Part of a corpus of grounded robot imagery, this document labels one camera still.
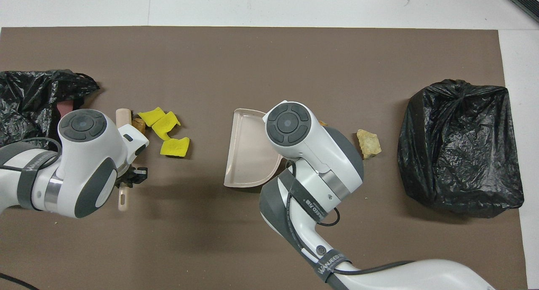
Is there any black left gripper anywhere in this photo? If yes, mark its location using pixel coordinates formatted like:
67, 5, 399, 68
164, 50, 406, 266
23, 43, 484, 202
115, 167, 149, 189

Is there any yellow sponge piece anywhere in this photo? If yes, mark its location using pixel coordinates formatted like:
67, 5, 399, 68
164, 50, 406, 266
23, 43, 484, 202
160, 137, 190, 157
152, 111, 181, 141
138, 107, 165, 127

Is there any beige plastic dustpan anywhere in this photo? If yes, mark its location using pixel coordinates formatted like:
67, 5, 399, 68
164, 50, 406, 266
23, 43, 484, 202
224, 109, 283, 188

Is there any pale beige foam chunk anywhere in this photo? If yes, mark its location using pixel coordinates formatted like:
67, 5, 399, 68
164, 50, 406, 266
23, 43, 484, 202
357, 129, 382, 160

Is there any black bag over pink bin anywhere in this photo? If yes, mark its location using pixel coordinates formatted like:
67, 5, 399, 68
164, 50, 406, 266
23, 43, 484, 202
0, 69, 101, 147

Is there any right black trash bag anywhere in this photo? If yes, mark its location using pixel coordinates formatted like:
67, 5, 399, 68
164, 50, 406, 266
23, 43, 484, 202
397, 79, 525, 218

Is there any large brown table mat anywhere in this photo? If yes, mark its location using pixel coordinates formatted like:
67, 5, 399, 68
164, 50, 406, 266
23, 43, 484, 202
0, 26, 529, 290

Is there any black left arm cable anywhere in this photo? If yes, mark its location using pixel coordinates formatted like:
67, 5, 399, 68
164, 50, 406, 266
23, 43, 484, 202
0, 138, 63, 290

